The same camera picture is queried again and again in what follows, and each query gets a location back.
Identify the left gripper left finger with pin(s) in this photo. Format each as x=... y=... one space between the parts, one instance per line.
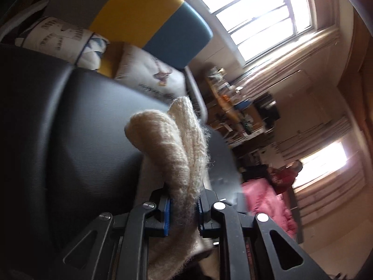
x=117 y=247

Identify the beige curtain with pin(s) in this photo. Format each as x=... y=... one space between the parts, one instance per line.
x=264 y=76

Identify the wooden side table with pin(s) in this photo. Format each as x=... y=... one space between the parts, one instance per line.
x=236 y=127

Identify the black monitor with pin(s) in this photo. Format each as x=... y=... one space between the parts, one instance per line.
x=267 y=109

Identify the pink blanket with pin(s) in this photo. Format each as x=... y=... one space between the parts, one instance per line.
x=260 y=197

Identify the blue bag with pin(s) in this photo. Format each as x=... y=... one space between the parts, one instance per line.
x=242 y=105

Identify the deer print pillow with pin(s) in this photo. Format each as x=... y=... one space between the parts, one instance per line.
x=143 y=72

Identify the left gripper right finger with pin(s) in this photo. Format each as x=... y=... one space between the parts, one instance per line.
x=252 y=247

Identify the cream knitted sweater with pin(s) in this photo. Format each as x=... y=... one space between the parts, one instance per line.
x=174 y=145

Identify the person in red jacket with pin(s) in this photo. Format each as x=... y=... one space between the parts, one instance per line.
x=283 y=178

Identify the tricolour sofa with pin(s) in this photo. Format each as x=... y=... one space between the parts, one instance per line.
x=170 y=30

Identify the geometric pattern pillow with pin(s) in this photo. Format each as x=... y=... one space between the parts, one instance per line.
x=65 y=41

